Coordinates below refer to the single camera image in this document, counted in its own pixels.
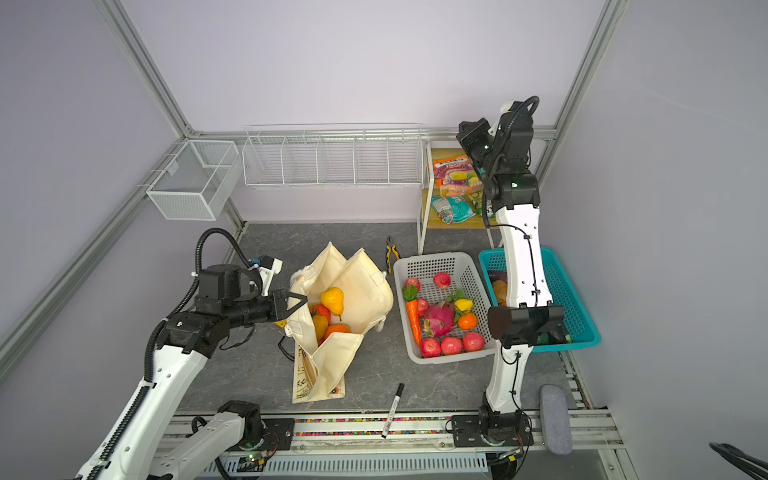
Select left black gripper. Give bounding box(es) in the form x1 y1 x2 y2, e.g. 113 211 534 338
224 288 307 329

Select red tomato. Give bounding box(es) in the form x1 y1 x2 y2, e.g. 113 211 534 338
310 304 332 321

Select yellow pear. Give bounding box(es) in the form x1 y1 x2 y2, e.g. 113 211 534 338
320 287 344 317

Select cream floral tote bag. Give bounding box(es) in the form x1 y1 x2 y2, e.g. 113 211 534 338
284 243 394 404

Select pink snack bag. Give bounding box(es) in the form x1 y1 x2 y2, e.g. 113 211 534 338
433 155 483 197

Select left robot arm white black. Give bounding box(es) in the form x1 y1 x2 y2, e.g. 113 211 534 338
76 227 307 479

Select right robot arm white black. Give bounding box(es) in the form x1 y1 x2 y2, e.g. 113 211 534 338
457 96 565 448

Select teal white snack bag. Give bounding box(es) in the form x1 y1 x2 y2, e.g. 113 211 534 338
431 196 475 225

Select white wooden two-tier shelf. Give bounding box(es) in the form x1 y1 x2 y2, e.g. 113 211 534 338
416 139 534 256

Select yellow black pliers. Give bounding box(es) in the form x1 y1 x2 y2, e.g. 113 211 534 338
385 236 401 275

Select orange carrot in white basket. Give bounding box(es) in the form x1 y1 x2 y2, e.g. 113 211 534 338
405 299 422 346

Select white plastic fruit basket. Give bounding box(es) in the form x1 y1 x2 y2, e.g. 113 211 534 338
393 252 498 365

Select black marker pen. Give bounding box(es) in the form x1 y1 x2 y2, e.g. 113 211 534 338
381 383 405 439

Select red apple front left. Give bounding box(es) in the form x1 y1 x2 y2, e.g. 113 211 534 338
420 338 442 359

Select red apple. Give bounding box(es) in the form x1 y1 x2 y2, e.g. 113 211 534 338
440 336 464 356
420 338 442 359
462 331 485 352

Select brown potato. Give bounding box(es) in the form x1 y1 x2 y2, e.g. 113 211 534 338
492 280 507 306

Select pink dragon fruit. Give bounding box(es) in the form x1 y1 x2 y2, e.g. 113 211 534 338
422 303 455 338

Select pink peach at back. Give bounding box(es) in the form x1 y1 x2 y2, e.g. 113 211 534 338
433 272 452 289

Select red apple front middle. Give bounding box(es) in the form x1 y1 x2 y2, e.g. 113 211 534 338
440 336 464 356

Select white mesh box basket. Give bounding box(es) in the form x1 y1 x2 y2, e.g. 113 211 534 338
147 140 243 221

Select small orange tangerine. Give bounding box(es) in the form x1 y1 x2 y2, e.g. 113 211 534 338
458 313 478 331

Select red apple front right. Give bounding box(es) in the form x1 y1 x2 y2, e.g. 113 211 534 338
462 331 485 352

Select teal plastic vegetable basket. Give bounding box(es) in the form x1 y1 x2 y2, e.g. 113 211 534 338
478 247 601 353

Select grey wrist rest pad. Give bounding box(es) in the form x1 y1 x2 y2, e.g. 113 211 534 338
539 384 573 456

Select white wire wall basket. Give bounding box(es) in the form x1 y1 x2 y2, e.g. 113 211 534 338
241 123 426 187

